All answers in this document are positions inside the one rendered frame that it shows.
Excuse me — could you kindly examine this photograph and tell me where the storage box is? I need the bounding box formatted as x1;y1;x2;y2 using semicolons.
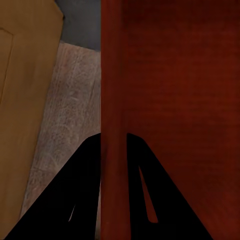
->
100;0;240;240

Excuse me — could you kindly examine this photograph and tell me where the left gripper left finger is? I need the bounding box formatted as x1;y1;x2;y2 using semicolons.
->
4;133;101;240

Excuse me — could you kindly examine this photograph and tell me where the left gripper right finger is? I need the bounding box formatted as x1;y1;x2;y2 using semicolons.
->
126;133;213;240

